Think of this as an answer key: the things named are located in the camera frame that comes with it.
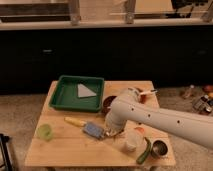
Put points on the green cucumber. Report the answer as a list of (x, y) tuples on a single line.
[(144, 155)]

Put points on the blue grey sponge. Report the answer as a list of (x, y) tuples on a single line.
[(93, 130)]

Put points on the dark red bowl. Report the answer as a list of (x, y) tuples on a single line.
[(106, 104)]

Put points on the green plastic cup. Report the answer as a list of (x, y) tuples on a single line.
[(44, 132)]

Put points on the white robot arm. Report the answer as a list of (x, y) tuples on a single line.
[(126, 107)]

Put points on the orange carrot piece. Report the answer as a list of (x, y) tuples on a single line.
[(140, 129)]

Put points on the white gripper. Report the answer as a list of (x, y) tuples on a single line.
[(114, 123)]

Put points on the pile of floor objects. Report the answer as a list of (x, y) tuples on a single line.
[(204, 105)]

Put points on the dark red grape bunch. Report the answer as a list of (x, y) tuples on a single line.
[(111, 133)]

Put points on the green plastic tray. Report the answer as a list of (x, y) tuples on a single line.
[(65, 95)]

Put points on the clear plastic bottle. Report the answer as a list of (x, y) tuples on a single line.
[(188, 92)]

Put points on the wooden table board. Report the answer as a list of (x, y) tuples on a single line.
[(70, 147)]

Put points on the white folded napkin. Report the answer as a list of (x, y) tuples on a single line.
[(84, 91)]

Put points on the small metal cup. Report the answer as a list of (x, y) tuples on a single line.
[(159, 149)]

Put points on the white plastic cup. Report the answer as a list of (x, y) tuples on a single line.
[(132, 140)]

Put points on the black stand at left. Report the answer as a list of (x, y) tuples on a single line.
[(5, 155)]

